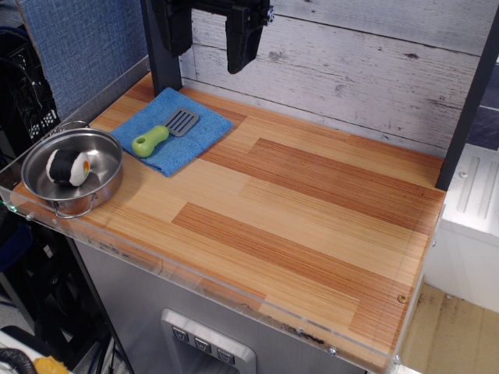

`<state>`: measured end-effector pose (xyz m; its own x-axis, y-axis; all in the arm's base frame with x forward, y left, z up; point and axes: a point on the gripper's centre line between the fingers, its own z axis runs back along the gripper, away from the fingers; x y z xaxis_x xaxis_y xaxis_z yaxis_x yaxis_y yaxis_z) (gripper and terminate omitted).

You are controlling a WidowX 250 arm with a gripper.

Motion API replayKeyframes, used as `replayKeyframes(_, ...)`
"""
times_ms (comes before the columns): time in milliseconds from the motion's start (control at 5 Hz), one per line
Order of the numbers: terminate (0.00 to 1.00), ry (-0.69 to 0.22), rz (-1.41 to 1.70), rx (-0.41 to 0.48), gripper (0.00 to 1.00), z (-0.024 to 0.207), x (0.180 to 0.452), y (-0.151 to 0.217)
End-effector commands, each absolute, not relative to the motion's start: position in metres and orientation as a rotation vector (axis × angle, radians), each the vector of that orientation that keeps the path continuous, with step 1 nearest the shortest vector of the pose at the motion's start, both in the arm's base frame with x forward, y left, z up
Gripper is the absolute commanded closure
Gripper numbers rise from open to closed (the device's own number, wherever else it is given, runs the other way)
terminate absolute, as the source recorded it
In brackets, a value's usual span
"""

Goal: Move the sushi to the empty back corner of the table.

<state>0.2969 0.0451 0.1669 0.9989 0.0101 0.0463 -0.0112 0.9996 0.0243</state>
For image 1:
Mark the stainless steel bowl with handles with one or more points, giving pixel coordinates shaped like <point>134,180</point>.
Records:
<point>105,155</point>

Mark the green handled grey spatula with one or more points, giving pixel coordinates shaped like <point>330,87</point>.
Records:
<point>177,125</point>

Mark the plush sushi roll toy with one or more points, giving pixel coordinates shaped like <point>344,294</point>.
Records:
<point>68,167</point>

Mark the white ribbed appliance top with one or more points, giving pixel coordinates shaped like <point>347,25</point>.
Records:
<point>472,197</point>

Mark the dark frame post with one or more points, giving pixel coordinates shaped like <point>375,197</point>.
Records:
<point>165,69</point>
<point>472,102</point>

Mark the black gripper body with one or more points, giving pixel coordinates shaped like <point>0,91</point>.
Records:
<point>263,10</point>

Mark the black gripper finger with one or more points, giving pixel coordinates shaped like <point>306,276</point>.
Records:
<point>174,19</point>
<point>243,32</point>

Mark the dark left frame post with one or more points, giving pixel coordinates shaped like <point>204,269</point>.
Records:
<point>165,69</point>

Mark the blue folded cloth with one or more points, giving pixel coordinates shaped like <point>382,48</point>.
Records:
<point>175,152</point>

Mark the silver dispenser panel with buttons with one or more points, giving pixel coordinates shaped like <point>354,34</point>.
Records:
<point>196,348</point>

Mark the dark right frame post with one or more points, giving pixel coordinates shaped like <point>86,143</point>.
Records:
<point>472,102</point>

